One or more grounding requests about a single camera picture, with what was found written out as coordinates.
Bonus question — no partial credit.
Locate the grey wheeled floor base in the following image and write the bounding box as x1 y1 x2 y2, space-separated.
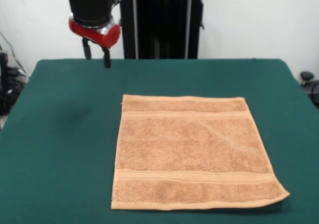
300 71 319 108

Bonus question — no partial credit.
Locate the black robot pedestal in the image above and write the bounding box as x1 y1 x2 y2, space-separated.
117 0 215 60

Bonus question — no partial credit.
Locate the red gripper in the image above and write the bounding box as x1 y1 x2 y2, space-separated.
68 18 122 69

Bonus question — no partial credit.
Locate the dark green table cloth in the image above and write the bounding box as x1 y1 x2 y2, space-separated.
0 58 319 224

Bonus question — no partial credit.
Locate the tan terry cloth towel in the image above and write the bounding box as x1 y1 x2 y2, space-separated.
110 94 291 211

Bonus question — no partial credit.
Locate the grey wall cable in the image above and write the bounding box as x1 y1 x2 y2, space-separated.
0 31 23 70

